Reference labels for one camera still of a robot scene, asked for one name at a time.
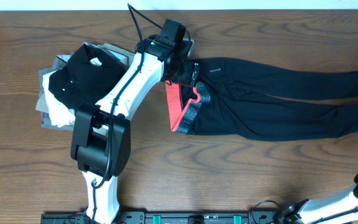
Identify white t-shirt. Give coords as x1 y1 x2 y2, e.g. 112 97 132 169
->
43 70 79 127

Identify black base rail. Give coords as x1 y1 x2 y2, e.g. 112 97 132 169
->
40 211 275 224

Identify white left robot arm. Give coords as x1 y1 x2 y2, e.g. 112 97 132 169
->
70 19 199 223

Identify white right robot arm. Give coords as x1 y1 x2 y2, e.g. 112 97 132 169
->
274 174 358 224

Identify black polo shirt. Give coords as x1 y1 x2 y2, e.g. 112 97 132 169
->
48 44 126 110

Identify black leggings with red waistband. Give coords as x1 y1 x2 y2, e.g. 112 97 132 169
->
165 57 358 141

